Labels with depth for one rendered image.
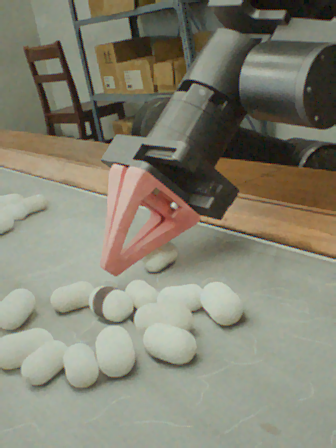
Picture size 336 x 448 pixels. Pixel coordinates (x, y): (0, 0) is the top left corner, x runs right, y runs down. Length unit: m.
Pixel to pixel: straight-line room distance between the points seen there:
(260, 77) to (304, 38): 0.04
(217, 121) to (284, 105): 0.06
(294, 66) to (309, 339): 0.18
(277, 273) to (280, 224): 0.07
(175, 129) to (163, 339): 0.17
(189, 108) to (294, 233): 0.13
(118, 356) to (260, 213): 0.23
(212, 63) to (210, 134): 0.05
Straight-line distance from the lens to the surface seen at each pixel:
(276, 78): 0.44
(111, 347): 0.36
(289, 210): 0.52
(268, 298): 0.42
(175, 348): 0.35
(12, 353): 0.40
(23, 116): 5.51
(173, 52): 3.48
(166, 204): 0.47
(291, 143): 1.25
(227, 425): 0.31
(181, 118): 0.47
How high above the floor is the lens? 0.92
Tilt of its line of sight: 18 degrees down
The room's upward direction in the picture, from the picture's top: 11 degrees counter-clockwise
